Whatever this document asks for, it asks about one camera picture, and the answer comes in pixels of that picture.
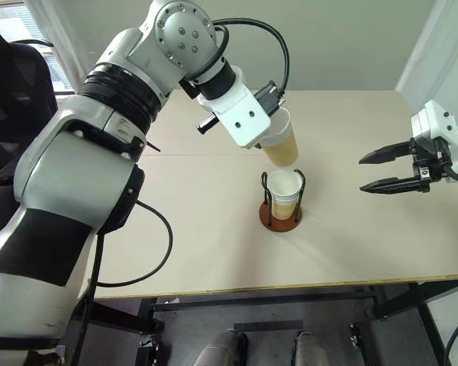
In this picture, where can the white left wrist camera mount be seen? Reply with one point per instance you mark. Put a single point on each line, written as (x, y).
(244, 118)

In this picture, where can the black mesh office chair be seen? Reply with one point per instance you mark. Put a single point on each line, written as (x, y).
(19, 95)

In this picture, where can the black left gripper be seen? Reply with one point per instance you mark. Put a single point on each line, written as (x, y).
(269, 99)

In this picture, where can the black flat floor strip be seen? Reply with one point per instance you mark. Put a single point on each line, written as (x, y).
(269, 325)

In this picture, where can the dark grey rounded shape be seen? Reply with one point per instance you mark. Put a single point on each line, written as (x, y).
(219, 348)
(317, 348)

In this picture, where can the black metal table frame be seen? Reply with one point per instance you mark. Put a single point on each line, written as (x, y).
(267, 303)

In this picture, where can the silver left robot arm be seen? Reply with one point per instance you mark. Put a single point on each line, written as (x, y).
(61, 171)

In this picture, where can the window with blinds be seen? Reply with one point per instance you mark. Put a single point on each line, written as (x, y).
(23, 23)

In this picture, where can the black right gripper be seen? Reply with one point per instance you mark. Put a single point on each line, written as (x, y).
(429, 164)

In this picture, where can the white and tan paper cup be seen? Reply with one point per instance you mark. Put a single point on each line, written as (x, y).
(284, 185)
(284, 150)
(282, 211)

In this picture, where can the black metal floor bracket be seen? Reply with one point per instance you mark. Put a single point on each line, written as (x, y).
(149, 350)
(357, 335)

